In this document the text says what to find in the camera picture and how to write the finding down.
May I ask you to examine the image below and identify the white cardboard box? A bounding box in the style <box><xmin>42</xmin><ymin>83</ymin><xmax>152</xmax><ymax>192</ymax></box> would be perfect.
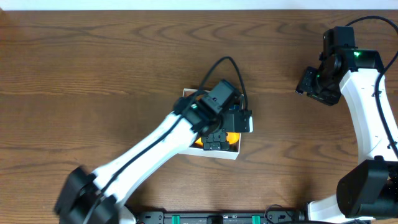
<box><xmin>181</xmin><ymin>96</ymin><xmax>244</xmax><ymax>160</ymax></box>

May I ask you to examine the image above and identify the blue toy ball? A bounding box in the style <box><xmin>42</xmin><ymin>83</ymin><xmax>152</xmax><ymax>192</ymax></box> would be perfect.
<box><xmin>229</xmin><ymin>105</ymin><xmax>242</xmax><ymax>110</ymax></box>

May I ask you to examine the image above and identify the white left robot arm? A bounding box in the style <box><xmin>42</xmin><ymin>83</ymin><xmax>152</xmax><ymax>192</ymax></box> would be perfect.
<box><xmin>54</xmin><ymin>96</ymin><xmax>253</xmax><ymax>224</ymax></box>

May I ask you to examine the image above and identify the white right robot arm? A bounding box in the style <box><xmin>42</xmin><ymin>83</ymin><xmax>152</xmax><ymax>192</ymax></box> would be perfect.
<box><xmin>296</xmin><ymin>45</ymin><xmax>397</xmax><ymax>223</ymax></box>

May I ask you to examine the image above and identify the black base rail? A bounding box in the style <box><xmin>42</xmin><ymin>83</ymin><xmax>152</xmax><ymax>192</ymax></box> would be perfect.
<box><xmin>136</xmin><ymin>204</ymin><xmax>308</xmax><ymax>224</ymax></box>

